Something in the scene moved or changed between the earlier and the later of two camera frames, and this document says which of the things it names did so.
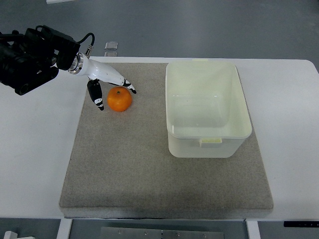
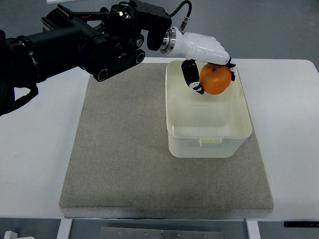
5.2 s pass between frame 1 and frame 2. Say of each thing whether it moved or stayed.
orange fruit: moved
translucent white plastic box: stayed
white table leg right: stayed
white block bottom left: stayed
